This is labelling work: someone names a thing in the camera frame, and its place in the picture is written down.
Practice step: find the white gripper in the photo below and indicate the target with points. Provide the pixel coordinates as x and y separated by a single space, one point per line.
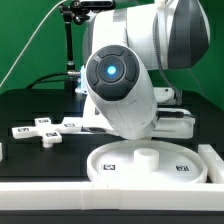
172 122

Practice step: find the white round table top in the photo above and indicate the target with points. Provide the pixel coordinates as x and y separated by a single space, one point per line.
145 161

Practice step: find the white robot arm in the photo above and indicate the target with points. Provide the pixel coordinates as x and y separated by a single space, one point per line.
121 46

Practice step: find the white cross-shaped table base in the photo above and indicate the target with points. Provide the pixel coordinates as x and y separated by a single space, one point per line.
50 133

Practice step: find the white right fence rail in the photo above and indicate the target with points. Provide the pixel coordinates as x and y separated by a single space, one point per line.
214 163

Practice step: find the white fence rail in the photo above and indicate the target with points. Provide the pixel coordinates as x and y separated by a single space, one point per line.
214 163
91 196

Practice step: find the white front fence rail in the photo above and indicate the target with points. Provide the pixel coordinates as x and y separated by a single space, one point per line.
91 196

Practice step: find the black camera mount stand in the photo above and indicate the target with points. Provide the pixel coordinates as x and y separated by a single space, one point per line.
78 12

